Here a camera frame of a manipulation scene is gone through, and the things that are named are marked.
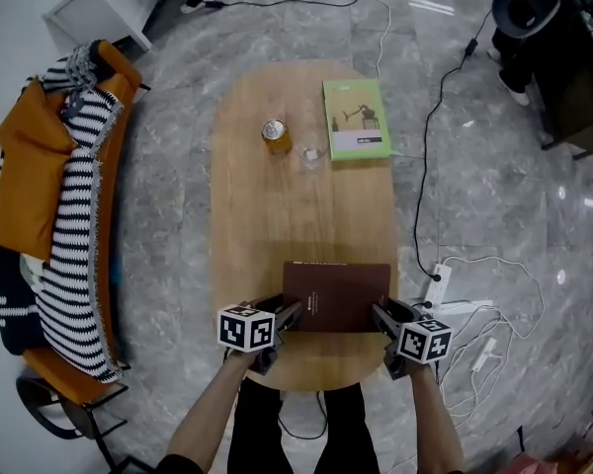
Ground thin white cable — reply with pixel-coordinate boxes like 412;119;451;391
324;0;393;79

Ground person's leg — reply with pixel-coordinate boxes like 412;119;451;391
225;376;287;474
314;381;381;474

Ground brown book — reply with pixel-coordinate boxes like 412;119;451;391
282;260;393;335

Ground orange sofa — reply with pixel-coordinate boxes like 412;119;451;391
0;39;145;410

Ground dark desk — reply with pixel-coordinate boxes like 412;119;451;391
536;0;593;161

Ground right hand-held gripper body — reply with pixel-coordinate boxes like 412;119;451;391
382;312;454;382

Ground black white striped blanket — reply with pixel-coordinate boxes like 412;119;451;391
0;39;126;384

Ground tangled white cables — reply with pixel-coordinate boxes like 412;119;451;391
434;255;548;418

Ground person's right leg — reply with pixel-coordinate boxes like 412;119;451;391
314;381;381;474

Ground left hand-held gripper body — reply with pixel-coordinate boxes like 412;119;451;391
216;296;285;377

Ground person's left leg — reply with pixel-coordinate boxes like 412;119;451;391
225;376;287;474

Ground black cable under table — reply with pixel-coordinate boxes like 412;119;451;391
275;391;331;440

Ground white cabinet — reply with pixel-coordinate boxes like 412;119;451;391
41;0;173;52

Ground wooden table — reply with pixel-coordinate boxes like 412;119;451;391
209;57;399;393

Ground black round metal stand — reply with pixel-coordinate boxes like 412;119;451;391
14;374;130;469

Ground black cushion with white stripes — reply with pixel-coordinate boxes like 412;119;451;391
0;214;46;357

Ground orange cushion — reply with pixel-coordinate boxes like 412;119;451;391
0;78;79;262

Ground black office chair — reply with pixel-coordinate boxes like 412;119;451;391
490;0;563;40

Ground orange drink can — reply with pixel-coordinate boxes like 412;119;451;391
261;117;294;157

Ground person's left forearm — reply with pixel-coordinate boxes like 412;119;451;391
163;349;259;474

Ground green book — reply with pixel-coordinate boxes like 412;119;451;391
321;77;393;163

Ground clear glass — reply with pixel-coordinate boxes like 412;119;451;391
293;137;328;173

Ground long black power cable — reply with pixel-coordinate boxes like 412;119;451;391
412;9;495;281

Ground white power strip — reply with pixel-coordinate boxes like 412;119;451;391
424;263;453;311
437;299;496;314
472;337;499;372

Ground person's right forearm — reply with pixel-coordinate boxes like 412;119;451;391
408;357;466;474

